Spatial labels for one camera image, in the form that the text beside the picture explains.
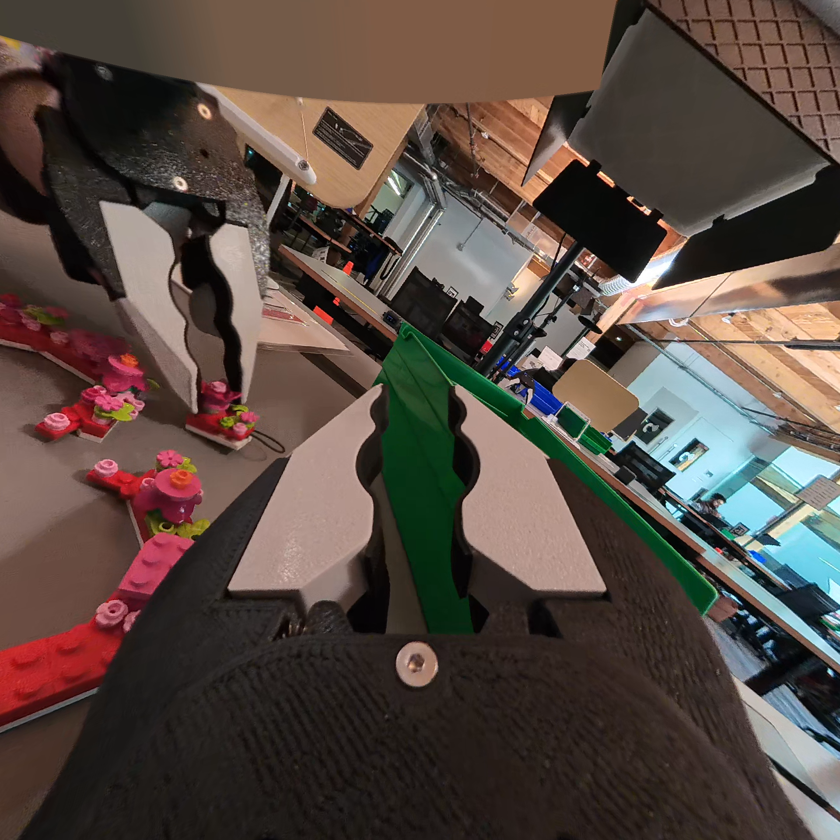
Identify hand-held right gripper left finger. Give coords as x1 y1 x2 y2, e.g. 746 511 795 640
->
226 384 391 618

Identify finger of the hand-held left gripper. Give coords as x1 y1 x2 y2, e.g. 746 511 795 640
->
98 200 202 416
179 222 265 404

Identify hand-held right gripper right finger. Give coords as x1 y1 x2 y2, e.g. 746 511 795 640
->
448 386 609 618

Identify lego section dark pink rose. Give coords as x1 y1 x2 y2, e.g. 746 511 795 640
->
185 379 261 452

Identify lego section light pink flower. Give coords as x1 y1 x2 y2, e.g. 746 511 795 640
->
35 384 148 444

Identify red lego section small flowers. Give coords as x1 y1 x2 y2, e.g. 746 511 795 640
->
0 292 158 395

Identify person's left hand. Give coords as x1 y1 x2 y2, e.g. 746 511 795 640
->
0 71 52 198

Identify small green bin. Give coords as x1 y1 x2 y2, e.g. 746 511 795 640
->
558 403 618 455

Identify green plastic bin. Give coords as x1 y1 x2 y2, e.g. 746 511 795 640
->
373 322 719 634

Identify white metal bar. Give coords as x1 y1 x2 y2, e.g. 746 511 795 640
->
197 84 319 186

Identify blue storage bin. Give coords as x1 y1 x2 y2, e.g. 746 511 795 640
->
495 357 559 421

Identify tan rounded board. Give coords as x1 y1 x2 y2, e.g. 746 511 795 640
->
553 360 641 434

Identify black light stand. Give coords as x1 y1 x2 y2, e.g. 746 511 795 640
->
476 239 586 380

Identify white table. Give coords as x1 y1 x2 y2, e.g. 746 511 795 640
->
735 676 840 840

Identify studio light with barn doors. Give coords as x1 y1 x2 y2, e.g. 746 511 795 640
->
521 0 840 290

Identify brown diamond pattern panel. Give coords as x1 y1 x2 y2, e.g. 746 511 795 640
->
646 0 840 164

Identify red lego frame pink brick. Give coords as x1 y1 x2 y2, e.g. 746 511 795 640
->
0 449 212 731

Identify silver metal rail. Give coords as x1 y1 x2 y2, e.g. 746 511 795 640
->
617 244 840 327

